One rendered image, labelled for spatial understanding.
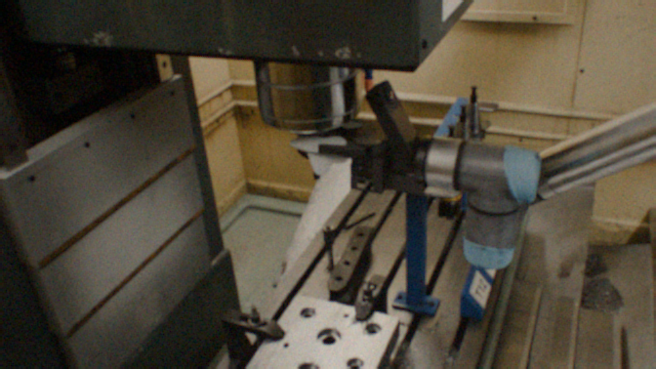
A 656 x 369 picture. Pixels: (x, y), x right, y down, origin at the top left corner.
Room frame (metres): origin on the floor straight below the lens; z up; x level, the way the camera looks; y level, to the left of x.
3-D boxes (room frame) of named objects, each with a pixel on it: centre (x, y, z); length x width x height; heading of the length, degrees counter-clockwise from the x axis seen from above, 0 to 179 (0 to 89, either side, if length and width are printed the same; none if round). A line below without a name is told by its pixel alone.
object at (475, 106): (1.28, -0.36, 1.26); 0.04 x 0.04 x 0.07
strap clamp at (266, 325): (0.92, 0.16, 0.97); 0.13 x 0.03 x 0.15; 64
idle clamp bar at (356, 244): (1.18, -0.05, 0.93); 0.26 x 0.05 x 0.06; 159
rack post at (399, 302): (1.06, -0.19, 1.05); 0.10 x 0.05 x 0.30; 64
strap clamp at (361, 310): (0.98, -0.08, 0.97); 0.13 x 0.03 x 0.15; 154
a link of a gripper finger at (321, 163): (0.83, 0.00, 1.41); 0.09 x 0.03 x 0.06; 80
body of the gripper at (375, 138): (0.81, -0.10, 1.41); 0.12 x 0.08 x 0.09; 64
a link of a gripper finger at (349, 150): (0.81, -0.04, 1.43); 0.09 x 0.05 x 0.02; 80
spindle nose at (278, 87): (0.87, 0.01, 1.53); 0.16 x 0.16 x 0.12
